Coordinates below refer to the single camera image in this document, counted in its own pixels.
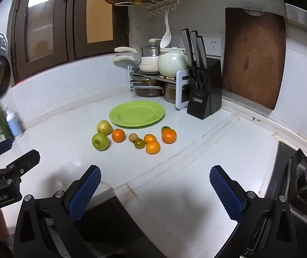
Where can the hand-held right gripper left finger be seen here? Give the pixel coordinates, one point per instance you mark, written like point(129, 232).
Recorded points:
point(85, 190)

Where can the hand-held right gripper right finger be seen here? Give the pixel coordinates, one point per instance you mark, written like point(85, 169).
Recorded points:
point(226, 190)

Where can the green pear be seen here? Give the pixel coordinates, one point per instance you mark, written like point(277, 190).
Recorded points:
point(100, 141)

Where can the yellow-green pear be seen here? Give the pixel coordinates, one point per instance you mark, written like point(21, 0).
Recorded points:
point(104, 127)

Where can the small tan round fruit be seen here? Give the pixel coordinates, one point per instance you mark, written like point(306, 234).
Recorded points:
point(132, 137)

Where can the green mandarin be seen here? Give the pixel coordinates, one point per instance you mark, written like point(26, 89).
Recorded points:
point(139, 143)

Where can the large orange mandarin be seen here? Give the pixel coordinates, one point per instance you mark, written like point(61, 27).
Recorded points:
point(169, 137)

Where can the green plate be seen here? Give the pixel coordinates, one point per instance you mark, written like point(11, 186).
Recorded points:
point(137, 114)

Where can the person's left hand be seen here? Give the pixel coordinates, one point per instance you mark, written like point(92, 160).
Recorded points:
point(0, 221)

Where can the white pump bottle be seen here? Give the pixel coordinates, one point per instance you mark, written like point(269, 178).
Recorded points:
point(14, 126)

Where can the black knife block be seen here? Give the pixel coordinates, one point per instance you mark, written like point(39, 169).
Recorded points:
point(207, 99)

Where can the two-tier metal kitchen rack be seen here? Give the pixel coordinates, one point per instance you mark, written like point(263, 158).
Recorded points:
point(181, 91)

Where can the tall steel pot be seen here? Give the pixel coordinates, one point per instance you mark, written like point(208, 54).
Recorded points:
point(171, 94)

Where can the black kitchen scissors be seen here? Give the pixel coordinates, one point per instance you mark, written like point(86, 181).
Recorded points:
point(197, 79)

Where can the wide steel pan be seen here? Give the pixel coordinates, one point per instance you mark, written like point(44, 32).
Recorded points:
point(148, 90)

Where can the brown wooden cutting board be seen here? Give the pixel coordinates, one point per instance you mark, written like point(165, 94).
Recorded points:
point(252, 59)

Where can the white ceramic pot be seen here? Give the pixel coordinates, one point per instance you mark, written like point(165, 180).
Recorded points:
point(172, 63)

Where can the white ladle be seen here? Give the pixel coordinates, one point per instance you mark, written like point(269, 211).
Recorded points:
point(165, 40)

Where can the dark brown wall cabinet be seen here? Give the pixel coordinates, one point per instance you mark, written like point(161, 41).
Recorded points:
point(71, 32)

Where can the white wall socket panel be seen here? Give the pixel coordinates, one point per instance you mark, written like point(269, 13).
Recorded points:
point(215, 47)

